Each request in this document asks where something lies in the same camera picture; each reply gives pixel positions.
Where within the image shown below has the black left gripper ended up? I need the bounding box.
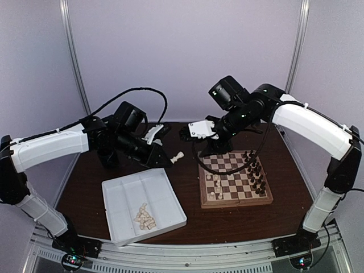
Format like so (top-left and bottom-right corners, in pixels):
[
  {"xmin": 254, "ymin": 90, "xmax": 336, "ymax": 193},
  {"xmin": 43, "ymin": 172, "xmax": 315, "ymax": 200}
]
[{"xmin": 113, "ymin": 129, "xmax": 172, "ymax": 168}]

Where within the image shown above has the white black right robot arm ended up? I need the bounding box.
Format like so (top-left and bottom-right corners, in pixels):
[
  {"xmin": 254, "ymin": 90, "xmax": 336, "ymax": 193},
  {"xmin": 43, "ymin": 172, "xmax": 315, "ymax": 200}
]
[{"xmin": 188, "ymin": 76, "xmax": 363, "ymax": 251}]

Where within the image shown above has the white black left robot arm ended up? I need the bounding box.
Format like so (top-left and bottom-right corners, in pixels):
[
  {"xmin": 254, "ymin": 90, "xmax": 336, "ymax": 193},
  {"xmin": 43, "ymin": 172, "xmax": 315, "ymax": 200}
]
[{"xmin": 1, "ymin": 101, "xmax": 172, "ymax": 253}]

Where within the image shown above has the row of dark chess pieces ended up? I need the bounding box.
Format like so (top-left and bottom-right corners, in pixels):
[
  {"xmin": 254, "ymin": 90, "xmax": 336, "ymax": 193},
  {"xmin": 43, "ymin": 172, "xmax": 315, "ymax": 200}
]
[{"xmin": 245, "ymin": 157, "xmax": 267, "ymax": 197}]

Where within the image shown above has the wooden chess board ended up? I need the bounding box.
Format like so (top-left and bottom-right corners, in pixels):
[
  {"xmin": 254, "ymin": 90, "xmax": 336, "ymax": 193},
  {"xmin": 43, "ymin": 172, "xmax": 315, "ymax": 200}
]
[{"xmin": 198, "ymin": 150, "xmax": 274, "ymax": 209}]

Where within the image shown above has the pile of white chess pieces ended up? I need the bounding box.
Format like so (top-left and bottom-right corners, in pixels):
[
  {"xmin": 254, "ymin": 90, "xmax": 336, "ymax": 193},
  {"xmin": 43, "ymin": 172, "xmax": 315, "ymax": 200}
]
[{"xmin": 134, "ymin": 203, "xmax": 156, "ymax": 230}]

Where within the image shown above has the white compartment tray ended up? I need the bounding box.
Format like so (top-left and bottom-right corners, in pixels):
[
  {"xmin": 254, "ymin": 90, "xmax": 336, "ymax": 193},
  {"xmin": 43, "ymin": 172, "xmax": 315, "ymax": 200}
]
[{"xmin": 102, "ymin": 168, "xmax": 187, "ymax": 247}]

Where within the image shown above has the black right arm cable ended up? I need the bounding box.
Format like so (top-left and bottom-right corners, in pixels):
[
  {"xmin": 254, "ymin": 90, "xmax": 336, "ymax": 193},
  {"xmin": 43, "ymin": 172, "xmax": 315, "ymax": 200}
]
[{"xmin": 192, "ymin": 105, "xmax": 285, "ymax": 176}]

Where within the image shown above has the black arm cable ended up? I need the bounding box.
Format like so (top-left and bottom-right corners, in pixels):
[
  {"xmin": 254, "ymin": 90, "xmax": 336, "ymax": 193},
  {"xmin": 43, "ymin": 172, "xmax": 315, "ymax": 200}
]
[
  {"xmin": 192, "ymin": 105, "xmax": 285, "ymax": 176},
  {"xmin": 56, "ymin": 86, "xmax": 168, "ymax": 134}
]

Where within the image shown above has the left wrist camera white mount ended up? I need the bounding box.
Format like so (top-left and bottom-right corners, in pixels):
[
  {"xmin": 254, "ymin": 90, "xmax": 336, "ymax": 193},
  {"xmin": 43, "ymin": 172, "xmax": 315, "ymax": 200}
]
[{"xmin": 142, "ymin": 123, "xmax": 171, "ymax": 146}]

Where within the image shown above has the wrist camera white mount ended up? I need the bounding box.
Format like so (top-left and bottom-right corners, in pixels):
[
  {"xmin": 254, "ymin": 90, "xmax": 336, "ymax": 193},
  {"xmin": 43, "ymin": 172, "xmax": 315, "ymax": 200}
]
[
  {"xmin": 142, "ymin": 123, "xmax": 171, "ymax": 146},
  {"xmin": 179, "ymin": 120, "xmax": 219, "ymax": 142}
]

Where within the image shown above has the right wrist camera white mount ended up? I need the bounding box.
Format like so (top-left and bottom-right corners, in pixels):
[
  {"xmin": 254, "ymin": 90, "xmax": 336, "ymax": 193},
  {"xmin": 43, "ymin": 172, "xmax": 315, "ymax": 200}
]
[{"xmin": 179, "ymin": 120, "xmax": 219, "ymax": 142}]

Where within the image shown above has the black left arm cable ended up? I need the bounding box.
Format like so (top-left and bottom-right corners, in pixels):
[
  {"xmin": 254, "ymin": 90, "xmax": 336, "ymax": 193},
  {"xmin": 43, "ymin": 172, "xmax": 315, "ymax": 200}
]
[{"xmin": 56, "ymin": 86, "xmax": 168, "ymax": 134}]

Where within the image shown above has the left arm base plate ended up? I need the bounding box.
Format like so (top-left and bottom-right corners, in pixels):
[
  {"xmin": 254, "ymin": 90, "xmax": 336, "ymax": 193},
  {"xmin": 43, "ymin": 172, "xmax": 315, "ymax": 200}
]
[{"xmin": 52, "ymin": 237, "xmax": 102, "ymax": 258}]

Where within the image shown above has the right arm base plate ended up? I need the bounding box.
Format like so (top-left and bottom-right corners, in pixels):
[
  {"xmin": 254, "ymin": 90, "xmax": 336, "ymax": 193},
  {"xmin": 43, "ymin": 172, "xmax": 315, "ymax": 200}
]
[{"xmin": 272, "ymin": 234, "xmax": 321, "ymax": 258}]

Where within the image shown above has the aluminium front frame rail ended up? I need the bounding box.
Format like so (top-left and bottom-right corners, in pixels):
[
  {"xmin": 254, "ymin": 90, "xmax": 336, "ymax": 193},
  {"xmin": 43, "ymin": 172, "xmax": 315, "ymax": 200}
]
[{"xmin": 22, "ymin": 218, "xmax": 350, "ymax": 273}]

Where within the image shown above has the right aluminium corner post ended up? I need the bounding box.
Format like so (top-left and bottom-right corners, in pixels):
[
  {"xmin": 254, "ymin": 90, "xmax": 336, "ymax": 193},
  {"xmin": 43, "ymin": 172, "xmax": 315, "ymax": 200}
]
[{"xmin": 284, "ymin": 0, "xmax": 311, "ymax": 94}]

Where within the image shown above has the aluminium corner post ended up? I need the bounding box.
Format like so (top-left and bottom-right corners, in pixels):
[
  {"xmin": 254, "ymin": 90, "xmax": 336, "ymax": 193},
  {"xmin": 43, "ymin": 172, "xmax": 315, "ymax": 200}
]
[
  {"xmin": 59, "ymin": 0, "xmax": 96, "ymax": 127},
  {"xmin": 284, "ymin": 0, "xmax": 311, "ymax": 94}
]

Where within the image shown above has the left aluminium corner post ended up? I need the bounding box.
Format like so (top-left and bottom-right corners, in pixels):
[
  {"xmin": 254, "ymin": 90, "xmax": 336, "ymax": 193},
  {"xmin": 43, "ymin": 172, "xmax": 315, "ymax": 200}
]
[{"xmin": 59, "ymin": 0, "xmax": 96, "ymax": 127}]

